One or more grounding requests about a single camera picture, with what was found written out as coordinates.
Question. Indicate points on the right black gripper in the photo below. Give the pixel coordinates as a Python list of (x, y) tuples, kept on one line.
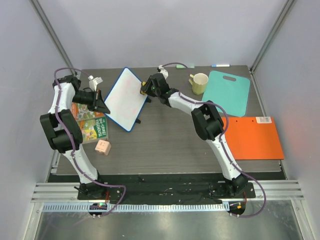
[(149, 85)]

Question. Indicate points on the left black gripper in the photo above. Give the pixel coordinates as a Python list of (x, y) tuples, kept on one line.
[(99, 106)]

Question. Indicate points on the yellow whiteboard eraser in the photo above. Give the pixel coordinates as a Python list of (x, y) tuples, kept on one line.
[(143, 88)]

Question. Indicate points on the blue framed whiteboard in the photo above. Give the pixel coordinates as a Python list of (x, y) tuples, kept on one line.
[(125, 100)]

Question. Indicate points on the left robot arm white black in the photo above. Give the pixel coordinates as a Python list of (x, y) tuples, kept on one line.
[(64, 134)]

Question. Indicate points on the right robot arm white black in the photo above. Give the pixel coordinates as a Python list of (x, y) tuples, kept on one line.
[(208, 125)]

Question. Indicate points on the orange treehouse book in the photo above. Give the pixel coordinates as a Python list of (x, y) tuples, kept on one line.
[(80, 112)]

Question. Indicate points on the green treehouse book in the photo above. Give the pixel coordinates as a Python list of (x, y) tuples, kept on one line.
[(94, 129)]

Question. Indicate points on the pale yellow mug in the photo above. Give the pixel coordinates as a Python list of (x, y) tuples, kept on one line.
[(198, 83)]

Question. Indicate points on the pink cube power adapter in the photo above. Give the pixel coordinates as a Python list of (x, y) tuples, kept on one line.
[(103, 147)]

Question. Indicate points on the blue white marker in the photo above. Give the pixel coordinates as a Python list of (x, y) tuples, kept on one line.
[(220, 65)]

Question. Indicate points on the teal cutting board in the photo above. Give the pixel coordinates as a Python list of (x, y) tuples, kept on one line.
[(229, 91)]

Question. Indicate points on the orange clipboard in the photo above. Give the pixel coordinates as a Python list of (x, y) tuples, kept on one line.
[(253, 138)]

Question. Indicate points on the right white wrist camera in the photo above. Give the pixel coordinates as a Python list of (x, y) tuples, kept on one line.
[(163, 71)]

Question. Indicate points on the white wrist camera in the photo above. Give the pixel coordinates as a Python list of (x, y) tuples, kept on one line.
[(94, 82), (163, 71)]

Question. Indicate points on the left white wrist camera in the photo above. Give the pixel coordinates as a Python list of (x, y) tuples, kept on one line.
[(94, 82)]

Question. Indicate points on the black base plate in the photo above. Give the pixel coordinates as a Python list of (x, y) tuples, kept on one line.
[(169, 189)]

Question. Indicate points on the white slotted cable duct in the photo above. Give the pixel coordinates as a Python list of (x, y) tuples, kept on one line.
[(97, 207)]

